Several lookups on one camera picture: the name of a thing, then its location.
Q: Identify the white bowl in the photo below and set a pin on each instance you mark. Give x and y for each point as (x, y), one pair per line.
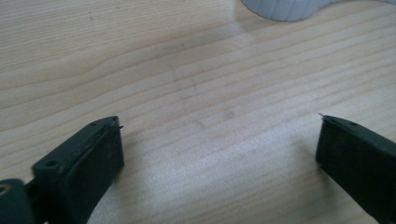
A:
(286, 9)

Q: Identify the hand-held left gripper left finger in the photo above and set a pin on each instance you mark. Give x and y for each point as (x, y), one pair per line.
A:
(81, 168)

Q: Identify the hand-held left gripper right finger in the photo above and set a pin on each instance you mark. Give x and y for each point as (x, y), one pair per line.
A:
(358, 155)

